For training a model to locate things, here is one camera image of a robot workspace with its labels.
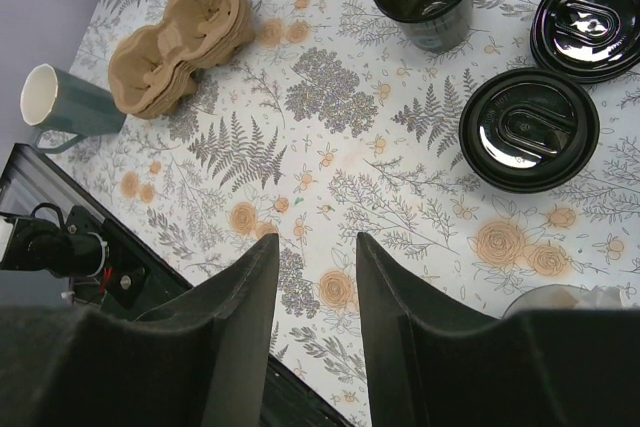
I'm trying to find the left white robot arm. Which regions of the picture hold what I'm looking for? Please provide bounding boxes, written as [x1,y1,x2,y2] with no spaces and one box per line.
[1,202,109,278]

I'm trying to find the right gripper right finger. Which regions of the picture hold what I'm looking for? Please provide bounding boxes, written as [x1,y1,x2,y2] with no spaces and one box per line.
[356,233,639,426]

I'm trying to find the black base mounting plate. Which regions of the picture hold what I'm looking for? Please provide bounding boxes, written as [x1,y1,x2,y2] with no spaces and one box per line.
[1,143,350,426]

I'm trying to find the stack of black lids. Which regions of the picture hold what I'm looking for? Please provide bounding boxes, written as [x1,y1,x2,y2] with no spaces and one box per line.
[530,0,639,84]

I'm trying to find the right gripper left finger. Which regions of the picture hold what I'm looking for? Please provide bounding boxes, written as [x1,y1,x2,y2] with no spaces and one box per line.
[1,234,279,426]

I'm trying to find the grey cup with straws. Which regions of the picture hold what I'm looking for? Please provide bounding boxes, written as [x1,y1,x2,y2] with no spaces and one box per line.
[503,284,625,318]

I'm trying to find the floral tablecloth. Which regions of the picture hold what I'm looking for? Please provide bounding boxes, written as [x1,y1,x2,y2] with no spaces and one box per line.
[67,0,640,427]

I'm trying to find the brown cardboard cup sleeves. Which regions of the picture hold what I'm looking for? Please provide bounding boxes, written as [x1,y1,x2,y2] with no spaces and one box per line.
[108,0,255,119]

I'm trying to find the white paper cup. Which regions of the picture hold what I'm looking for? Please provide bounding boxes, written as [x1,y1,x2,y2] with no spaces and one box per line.
[20,63,126,154]

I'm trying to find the black coffee cup lid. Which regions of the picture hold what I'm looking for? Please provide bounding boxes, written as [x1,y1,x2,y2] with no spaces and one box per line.
[458,68,600,194]

